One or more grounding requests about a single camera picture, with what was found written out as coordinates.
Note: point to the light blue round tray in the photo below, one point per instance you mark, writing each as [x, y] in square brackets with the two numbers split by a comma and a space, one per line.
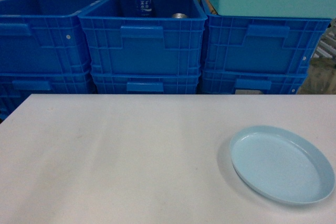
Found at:
[281, 165]

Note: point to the blue crate top middle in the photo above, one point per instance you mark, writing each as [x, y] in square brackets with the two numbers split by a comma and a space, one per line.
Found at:
[120, 42]

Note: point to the blue crate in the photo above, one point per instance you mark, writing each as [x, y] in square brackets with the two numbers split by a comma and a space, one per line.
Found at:
[145, 84]
[227, 82]
[259, 44]
[120, 42]
[16, 88]
[44, 36]

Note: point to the blue crate lower middle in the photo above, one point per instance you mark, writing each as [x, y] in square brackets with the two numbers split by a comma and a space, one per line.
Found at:
[145, 84]

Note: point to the blue crate top right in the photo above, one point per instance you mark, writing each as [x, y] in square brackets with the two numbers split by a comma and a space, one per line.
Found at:
[259, 44]

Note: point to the silver metal can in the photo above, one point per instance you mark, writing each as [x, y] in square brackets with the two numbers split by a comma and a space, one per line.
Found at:
[179, 16]

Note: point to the clear water bottle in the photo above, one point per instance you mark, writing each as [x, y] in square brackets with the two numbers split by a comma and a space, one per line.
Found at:
[144, 8]

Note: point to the blue crate lower right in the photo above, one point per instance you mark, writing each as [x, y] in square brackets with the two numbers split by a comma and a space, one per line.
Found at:
[227, 82]

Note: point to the blue crate top left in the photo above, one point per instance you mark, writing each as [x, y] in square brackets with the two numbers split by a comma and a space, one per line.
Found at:
[44, 36]

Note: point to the blue crate lower left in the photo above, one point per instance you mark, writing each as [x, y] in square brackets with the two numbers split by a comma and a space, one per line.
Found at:
[16, 88]

